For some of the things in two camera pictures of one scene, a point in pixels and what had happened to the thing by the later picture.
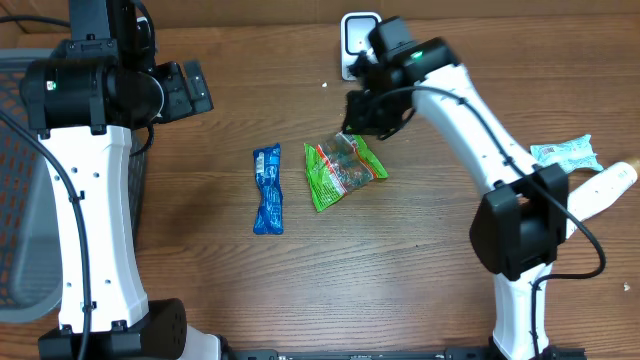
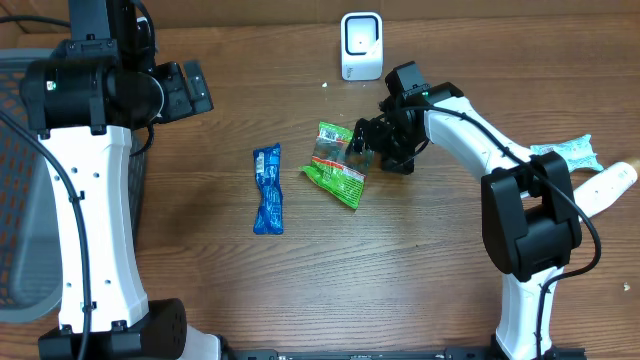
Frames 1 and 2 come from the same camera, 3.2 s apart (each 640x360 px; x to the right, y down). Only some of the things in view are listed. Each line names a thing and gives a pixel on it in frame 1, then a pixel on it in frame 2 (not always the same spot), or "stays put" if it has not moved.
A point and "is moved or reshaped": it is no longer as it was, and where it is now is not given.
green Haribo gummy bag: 338,166 is moved or reshaped
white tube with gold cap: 598,193 stays put
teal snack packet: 571,155 stays put
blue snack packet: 269,216 stays put
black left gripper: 183,101 stays put
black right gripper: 361,121 to 403,160
